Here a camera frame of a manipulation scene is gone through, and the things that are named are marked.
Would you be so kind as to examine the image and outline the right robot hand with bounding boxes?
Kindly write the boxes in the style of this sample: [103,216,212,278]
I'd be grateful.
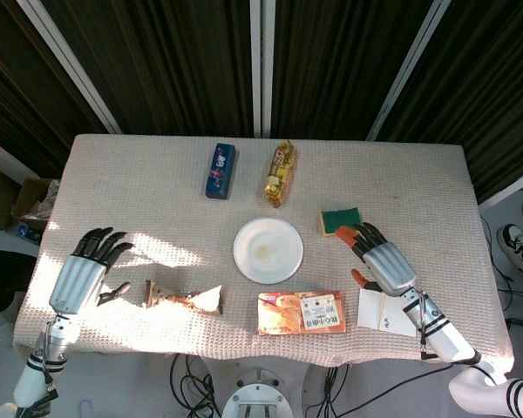
[335,222,418,298]

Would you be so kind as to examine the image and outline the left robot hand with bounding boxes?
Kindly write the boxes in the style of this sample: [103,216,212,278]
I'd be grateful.
[48,226,134,316]

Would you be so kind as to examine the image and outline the green yellow sponge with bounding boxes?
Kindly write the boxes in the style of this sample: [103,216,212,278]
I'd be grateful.
[316,206,363,239]

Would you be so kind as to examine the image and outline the white round plate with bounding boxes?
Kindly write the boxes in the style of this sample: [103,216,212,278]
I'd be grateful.
[233,217,304,284]

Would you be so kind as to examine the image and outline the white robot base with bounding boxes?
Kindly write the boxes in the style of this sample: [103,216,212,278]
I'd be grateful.
[221,367,298,418]

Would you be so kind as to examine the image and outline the white paper card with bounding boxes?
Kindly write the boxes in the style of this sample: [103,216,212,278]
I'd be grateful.
[357,288,418,338]

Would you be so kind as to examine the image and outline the cardboard box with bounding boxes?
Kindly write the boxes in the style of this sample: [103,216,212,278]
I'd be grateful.
[10,177,61,232]

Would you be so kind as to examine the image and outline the orange food packet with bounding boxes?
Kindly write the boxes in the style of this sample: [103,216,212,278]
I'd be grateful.
[256,290,347,336]

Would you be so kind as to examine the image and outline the brown white snack wrapper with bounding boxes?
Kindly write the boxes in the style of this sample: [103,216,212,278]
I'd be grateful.
[145,279,224,315]

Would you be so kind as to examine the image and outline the beige waffle tablecloth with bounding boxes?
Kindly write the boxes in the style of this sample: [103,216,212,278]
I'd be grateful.
[11,133,516,367]

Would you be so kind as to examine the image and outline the black white sneaker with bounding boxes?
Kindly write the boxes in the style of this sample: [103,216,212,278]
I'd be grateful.
[496,223,523,280]

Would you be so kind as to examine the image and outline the yellow snack packet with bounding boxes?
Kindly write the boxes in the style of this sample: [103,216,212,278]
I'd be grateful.
[261,139,297,209]

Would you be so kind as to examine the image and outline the blue rectangular box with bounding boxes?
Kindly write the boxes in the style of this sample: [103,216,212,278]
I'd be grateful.
[204,142,238,201]

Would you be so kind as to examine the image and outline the black floor cables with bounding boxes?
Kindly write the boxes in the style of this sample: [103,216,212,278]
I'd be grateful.
[168,353,222,418]

